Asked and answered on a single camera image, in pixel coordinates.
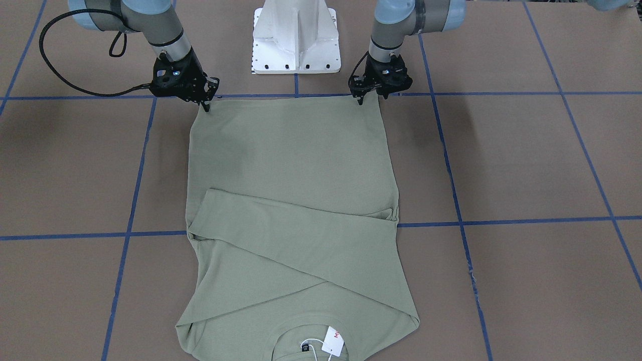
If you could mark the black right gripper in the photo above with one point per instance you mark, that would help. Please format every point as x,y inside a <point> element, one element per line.
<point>193,74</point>

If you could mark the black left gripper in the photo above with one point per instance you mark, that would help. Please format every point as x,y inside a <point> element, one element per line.
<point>371,75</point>

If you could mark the olive green long-sleeve shirt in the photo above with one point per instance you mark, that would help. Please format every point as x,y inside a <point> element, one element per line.
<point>292,211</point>

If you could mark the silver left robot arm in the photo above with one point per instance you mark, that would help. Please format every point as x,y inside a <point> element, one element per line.
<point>396,20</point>

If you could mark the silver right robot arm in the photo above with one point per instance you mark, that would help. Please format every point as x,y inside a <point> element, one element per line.
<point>156,20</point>

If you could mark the white hang tag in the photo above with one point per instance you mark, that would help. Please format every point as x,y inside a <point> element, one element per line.
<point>333,342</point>

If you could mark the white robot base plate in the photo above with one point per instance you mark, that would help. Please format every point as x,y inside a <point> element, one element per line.
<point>295,37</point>

